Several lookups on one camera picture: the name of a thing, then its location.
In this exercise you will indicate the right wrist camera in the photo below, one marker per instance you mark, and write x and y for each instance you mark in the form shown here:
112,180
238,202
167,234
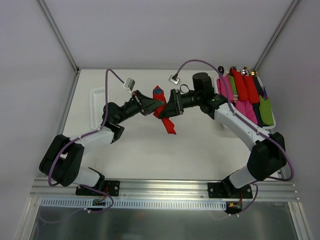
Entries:
174,80

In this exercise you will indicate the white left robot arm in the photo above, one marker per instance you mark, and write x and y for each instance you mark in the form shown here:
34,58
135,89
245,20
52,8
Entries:
62,162

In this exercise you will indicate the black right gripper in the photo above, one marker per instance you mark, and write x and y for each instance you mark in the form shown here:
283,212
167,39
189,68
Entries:
177,101

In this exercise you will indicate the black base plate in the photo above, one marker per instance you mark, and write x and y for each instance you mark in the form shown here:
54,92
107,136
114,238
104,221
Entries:
111,187
218,190

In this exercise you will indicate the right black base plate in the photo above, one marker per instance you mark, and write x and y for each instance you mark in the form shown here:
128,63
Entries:
218,190

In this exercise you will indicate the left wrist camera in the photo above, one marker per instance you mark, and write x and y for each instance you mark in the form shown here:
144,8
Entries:
129,85

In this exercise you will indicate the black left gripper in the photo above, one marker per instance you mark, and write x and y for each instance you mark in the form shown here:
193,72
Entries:
140,103

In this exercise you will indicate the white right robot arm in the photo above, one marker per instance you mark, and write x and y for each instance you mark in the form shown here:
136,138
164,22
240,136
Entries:
267,151

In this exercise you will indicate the white utensil tray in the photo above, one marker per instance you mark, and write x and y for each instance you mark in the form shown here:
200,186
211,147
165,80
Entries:
97,102

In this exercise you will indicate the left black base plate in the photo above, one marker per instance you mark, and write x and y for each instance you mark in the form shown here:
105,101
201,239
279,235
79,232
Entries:
111,187

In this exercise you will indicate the blue plastic spoon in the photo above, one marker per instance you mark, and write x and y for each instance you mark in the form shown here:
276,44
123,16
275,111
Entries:
158,92

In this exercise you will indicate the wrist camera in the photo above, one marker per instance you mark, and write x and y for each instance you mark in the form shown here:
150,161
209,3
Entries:
129,85
174,80

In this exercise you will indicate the aluminium mounting rail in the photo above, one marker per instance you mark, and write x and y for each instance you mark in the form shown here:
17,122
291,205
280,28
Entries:
155,189

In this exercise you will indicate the white basket of rolled napkins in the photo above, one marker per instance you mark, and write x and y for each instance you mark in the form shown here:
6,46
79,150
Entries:
246,93

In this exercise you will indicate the white slotted cable duct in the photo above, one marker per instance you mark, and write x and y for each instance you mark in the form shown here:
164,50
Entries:
215,205

